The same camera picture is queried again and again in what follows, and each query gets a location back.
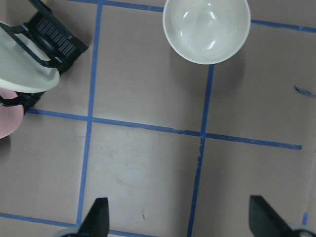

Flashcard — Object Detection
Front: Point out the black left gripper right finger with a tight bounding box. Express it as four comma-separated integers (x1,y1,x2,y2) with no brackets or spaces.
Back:
248,196,292,237

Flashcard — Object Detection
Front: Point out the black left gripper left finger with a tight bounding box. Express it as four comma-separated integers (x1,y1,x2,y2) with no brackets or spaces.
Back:
77,197,109,237

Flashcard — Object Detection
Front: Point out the pink plate in rack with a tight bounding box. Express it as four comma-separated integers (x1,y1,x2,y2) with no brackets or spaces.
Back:
0,88,24,138

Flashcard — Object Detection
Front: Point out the cream plate in rack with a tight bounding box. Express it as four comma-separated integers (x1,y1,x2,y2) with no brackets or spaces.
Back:
0,29,60,93

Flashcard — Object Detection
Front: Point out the black plate rack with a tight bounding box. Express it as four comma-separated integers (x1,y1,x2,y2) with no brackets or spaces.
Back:
0,0,88,110

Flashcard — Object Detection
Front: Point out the cream ceramic bowl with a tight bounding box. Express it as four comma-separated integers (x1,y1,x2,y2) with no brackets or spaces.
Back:
162,0,251,65

